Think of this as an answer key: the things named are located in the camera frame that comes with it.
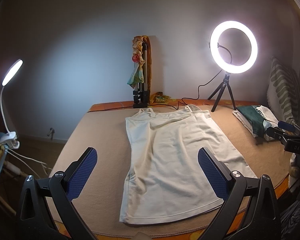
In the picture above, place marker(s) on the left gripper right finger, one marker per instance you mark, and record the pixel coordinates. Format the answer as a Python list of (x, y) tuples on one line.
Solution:
[(261, 219)]

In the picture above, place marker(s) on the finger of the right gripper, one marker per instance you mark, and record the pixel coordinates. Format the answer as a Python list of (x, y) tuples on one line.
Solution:
[(277, 133), (286, 126)]

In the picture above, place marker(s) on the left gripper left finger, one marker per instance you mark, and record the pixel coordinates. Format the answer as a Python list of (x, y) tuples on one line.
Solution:
[(64, 186)]

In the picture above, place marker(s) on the white tank top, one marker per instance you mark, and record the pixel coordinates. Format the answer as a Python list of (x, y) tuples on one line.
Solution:
[(165, 182)]

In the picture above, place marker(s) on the stack of folded clothes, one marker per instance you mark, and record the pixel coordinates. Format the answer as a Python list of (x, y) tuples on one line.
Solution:
[(256, 119)]

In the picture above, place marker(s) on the green striped white pillow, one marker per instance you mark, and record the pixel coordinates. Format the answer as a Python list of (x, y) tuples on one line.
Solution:
[(283, 94)]

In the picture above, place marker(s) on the white clip desk lamp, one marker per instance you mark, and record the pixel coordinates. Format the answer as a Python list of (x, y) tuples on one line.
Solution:
[(10, 137)]

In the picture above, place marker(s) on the black mini tripod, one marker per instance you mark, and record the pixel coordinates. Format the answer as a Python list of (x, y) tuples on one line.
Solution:
[(220, 90)]

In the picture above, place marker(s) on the small floral fabric pouch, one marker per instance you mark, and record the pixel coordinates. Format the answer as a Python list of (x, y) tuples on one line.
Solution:
[(158, 97)]

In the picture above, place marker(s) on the colourful floral scarf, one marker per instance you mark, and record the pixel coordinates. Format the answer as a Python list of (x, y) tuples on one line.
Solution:
[(135, 41)]

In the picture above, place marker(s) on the white ring light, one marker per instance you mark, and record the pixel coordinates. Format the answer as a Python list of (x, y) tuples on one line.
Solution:
[(233, 47)]

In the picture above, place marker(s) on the folded silver camera tripod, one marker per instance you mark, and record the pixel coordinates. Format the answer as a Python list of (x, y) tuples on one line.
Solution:
[(141, 89)]

